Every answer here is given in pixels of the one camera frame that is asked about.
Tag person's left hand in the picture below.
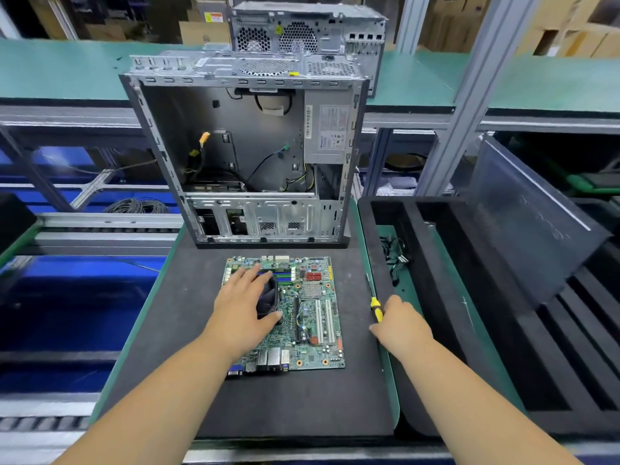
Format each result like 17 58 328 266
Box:
198 263 285 364

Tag person's right hand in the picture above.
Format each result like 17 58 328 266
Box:
368 293 435 364

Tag yellow handled screwdriver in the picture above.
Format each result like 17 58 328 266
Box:
363 276 384 324

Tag green motherboard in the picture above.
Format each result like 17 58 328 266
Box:
221 253 348 376

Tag grey side panel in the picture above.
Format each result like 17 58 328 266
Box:
463 135 614 308

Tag grey computer case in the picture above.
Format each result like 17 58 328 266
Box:
118 51 371 250

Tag person's right forearm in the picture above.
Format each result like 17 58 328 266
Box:
392 338 583 465

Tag person's left forearm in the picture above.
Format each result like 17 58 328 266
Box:
53 338 258 465

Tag silver backed desktop computer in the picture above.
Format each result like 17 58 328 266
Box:
229 0 389 98

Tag empty black foam tray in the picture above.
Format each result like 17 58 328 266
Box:
358 195 620 437

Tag white plastic bags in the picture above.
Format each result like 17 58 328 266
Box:
376 171 428 198

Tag silver power supply unit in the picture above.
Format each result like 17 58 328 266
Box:
302 101 358 167

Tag black foam tray with boards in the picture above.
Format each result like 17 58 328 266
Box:
0 193 42 267

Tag brown cardboard box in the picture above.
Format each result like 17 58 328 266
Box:
179 0 234 47

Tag green upper shelf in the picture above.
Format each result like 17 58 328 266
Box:
0 38 620 132

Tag stack of cardboard boxes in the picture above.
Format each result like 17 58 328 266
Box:
421 0 620 61

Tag small black cable bundle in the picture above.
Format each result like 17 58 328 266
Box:
380 235 410 277

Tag grey coiled cable bundle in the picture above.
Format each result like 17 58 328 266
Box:
105 196 171 216

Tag grey roller conveyor rail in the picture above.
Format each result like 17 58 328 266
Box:
19 210 185 256

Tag aluminium frame post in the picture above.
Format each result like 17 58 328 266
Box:
397 0 432 54
415 0 546 200

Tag dark metal frame leg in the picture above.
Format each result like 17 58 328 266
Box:
0 125 77 214

